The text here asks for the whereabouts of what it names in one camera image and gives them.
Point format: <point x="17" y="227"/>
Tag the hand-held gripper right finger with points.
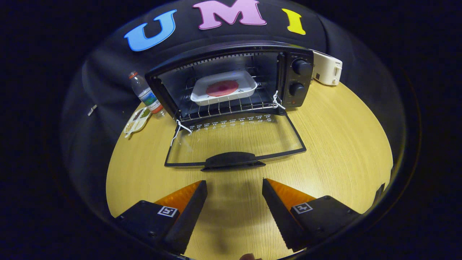
<point x="278" y="211"/>

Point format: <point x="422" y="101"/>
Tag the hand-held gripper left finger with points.
<point x="191" y="215"/>

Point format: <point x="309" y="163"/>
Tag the white square food tray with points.
<point x="202" y="94"/>

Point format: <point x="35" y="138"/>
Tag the pink round meat slice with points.
<point x="222" y="88"/>

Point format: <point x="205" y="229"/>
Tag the black toaster oven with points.
<point x="288" y="57"/>

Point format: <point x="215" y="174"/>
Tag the metal oven rack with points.
<point x="223" y="108"/>

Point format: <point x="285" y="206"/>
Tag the white bread toaster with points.
<point x="326" y="68"/>

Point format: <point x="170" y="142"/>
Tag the white divided snack dish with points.
<point x="137" y="121"/>

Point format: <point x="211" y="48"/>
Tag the clear plastic bottle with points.
<point x="148" y="95"/>

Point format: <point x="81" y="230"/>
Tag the silver cloth clip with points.
<point x="92" y="110"/>

